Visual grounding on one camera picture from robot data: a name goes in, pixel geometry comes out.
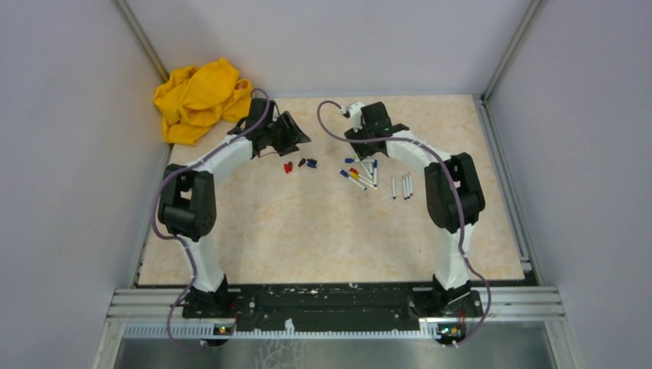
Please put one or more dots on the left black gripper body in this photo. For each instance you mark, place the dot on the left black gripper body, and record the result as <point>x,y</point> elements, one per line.
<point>279,136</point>

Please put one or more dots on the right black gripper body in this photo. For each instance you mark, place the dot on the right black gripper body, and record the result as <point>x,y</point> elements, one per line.
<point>364,149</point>

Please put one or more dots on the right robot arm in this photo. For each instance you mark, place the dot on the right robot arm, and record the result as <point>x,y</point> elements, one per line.
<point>454,196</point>

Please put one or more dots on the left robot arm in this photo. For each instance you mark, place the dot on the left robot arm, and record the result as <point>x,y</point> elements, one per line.
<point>187,205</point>

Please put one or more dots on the green cap marker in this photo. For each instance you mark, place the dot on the green cap marker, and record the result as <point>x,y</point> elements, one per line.
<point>366,169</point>

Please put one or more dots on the red cap marker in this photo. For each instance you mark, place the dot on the red cap marker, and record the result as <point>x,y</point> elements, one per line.
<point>355,171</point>

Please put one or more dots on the yellow cap marker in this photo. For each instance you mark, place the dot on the yellow cap marker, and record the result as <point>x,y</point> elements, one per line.
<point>363,180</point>

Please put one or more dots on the yellow crumpled cloth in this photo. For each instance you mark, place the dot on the yellow crumpled cloth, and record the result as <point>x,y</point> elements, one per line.
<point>194,99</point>

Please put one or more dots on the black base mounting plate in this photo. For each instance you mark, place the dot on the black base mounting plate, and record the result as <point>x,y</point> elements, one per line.
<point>332,307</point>

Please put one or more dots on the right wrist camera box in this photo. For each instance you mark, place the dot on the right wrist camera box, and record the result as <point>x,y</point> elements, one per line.
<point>353,112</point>

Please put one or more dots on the aluminium front rail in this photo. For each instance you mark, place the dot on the aluminium front rail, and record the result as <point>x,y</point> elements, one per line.
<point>150,313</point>

